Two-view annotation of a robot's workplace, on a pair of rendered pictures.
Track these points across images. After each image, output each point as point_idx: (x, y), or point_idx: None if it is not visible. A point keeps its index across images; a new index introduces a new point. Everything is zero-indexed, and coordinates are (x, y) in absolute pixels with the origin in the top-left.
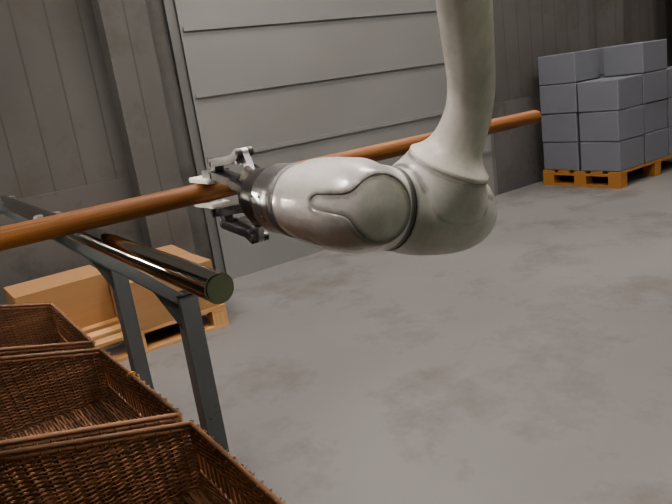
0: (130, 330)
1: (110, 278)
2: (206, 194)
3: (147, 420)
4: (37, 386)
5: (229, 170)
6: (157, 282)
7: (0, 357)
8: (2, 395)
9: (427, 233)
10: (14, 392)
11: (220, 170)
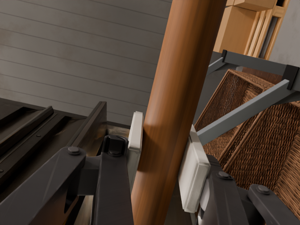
0: (276, 70)
1: (233, 64)
2: (160, 176)
3: None
4: (268, 138)
5: (99, 170)
6: (260, 101)
7: (238, 147)
8: (260, 156)
9: None
10: (262, 150)
11: (96, 179)
